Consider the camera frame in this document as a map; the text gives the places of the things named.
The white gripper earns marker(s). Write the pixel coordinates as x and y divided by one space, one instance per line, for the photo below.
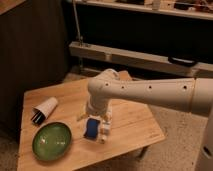
90 110

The green ceramic bowl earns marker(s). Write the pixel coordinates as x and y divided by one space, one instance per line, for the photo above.
51 141

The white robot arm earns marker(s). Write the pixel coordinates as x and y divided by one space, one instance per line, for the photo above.
194 95

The blue sponge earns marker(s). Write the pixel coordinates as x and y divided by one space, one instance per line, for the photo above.
91 128

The white paper cup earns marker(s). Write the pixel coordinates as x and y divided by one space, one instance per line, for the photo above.
46 107

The wooden folding table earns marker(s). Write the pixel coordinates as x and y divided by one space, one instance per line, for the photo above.
133 127

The long metal case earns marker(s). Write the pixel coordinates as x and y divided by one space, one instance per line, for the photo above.
139 60

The black markers in cup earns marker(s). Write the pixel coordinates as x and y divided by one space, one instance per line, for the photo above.
38 118

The metal stand pole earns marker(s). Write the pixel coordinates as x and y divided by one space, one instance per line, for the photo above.
79 38

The cluttered wooden shelf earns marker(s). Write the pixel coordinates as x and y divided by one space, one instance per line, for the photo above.
154 7

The black case handle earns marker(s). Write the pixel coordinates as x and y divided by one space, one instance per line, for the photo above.
182 62

